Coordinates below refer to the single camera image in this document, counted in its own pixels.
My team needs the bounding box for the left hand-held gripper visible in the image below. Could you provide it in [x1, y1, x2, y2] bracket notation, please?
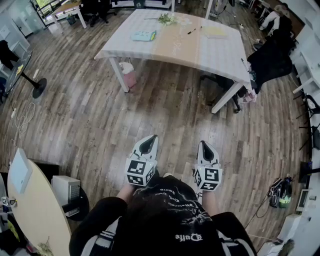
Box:
[124, 134, 160, 188]

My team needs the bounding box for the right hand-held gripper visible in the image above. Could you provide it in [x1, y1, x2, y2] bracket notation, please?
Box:
[194, 140, 223, 192]

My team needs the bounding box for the light blue pencil case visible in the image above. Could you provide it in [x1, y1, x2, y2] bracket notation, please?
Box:
[130, 29, 157, 42]

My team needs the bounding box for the person's right forearm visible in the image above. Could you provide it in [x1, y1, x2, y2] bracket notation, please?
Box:
[201, 189, 221, 218]

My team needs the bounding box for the person's left forearm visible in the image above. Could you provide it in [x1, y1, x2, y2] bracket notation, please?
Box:
[116, 183, 138, 204]

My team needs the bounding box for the person's black printed shirt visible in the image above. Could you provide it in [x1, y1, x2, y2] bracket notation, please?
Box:
[68, 174, 258, 256]

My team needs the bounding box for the pink paper bag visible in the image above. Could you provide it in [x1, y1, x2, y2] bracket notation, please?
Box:
[118, 61, 138, 89]

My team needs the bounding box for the black backpack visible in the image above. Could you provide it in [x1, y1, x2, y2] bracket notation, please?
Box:
[268, 176, 293, 209]

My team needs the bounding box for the round black stool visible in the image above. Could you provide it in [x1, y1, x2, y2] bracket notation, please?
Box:
[62, 194, 91, 222]

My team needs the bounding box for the white computer case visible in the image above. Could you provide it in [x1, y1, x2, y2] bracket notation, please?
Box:
[51, 175, 82, 217]

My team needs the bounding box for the black box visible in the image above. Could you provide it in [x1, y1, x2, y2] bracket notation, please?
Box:
[33, 159, 60, 183]

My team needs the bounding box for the checkered flower-print tablecloth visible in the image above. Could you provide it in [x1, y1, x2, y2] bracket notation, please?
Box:
[94, 9, 252, 85]

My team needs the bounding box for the black mesh office chair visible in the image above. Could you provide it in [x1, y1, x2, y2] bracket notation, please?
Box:
[199, 29, 296, 114]

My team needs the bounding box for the black folding chair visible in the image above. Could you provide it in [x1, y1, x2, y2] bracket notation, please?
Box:
[294, 92, 320, 151]

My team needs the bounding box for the beige round table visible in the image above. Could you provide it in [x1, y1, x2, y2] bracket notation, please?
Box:
[6, 157, 73, 256]

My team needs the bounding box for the yellow notebook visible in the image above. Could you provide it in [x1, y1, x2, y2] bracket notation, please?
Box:
[201, 25, 229, 39]

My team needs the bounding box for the artificial white flower bouquet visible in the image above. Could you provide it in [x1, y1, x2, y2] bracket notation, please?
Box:
[143, 12, 179, 26]

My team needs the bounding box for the black swivel chair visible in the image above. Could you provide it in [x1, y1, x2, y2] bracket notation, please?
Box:
[81, 0, 117, 27]

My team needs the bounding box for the white desk with wooden top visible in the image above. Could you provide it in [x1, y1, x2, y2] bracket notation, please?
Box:
[49, 0, 88, 33]

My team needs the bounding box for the black jacket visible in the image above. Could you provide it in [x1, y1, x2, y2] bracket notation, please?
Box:
[0, 39, 20, 71]

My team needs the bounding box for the white tangled cable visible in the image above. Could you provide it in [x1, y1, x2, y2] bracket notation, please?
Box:
[8, 101, 36, 156]

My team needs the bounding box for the round black pedestal table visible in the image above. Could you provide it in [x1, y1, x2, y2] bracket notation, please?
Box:
[0, 51, 48, 99]

